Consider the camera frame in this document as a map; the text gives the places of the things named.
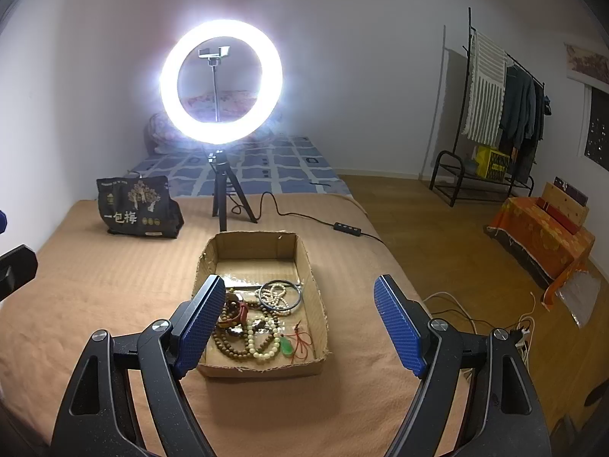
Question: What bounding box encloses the white cable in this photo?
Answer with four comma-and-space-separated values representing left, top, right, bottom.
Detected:
423, 290, 538, 334

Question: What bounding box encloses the dark hanging coat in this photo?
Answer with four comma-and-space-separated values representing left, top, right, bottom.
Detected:
511, 78, 553, 184

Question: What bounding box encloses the green pendant with red cord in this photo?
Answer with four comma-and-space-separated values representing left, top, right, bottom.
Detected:
281, 321, 315, 360

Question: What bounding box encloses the wooden bead necklace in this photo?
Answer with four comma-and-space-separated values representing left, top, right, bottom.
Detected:
212, 302, 281, 358

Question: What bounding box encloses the black tripod stand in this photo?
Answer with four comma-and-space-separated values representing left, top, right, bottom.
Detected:
197, 45, 260, 233

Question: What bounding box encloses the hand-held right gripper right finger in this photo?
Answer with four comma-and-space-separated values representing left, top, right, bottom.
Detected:
373, 273, 553, 457

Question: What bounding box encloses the window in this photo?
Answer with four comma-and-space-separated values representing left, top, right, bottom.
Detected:
584, 83, 609, 172

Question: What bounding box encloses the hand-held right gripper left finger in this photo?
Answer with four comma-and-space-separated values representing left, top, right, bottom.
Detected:
50, 273, 226, 457

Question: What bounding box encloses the pale green bead bracelet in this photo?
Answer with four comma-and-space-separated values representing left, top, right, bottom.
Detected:
245, 314, 282, 366

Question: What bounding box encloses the black power cable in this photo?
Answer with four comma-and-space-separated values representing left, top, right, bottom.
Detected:
228, 192, 388, 248

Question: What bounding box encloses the brown flat box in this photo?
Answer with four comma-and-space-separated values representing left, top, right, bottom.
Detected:
542, 177, 590, 224

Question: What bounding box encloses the dark red box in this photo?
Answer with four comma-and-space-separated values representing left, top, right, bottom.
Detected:
537, 198, 582, 235

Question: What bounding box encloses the cardboard box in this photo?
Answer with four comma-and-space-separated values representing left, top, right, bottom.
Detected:
191, 231, 330, 379

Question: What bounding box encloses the white power strip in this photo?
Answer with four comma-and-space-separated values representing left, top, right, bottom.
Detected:
509, 324, 531, 363

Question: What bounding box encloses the ring light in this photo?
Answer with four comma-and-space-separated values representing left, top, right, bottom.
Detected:
159, 19, 285, 146

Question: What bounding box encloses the blue patterned bed sheet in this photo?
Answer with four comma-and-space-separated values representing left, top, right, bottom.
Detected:
124, 134, 354, 198

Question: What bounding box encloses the black printed bag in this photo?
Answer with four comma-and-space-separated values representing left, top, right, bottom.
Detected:
95, 176, 185, 240

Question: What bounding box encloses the clear plastic bag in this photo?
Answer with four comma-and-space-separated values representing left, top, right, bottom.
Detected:
559, 269, 601, 328

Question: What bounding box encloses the wall poster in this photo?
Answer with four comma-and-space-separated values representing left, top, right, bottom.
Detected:
564, 42, 609, 84

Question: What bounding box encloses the orange cloth covered table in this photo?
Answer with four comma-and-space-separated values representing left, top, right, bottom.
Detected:
486, 196, 595, 305

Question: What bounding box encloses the red strap wristwatch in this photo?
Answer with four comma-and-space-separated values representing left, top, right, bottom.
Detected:
223, 290, 251, 330

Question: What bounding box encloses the blue bangle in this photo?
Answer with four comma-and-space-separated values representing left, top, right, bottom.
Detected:
257, 280, 304, 316

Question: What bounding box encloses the white small bead bracelet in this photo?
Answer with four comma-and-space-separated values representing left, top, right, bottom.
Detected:
259, 283, 289, 310

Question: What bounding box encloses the grey-green hanging jacket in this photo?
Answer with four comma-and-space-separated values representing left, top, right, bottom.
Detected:
497, 64, 537, 154

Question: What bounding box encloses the folded floral quilt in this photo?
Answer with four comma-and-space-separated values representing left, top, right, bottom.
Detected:
144, 90, 286, 154

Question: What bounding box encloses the striped towel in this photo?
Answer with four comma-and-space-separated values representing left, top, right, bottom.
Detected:
464, 31, 509, 142

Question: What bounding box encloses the yellow box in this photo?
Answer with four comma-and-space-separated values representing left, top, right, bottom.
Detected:
476, 145, 510, 182

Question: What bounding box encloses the black metal clothes rack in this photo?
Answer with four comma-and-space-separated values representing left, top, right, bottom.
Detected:
429, 7, 548, 206

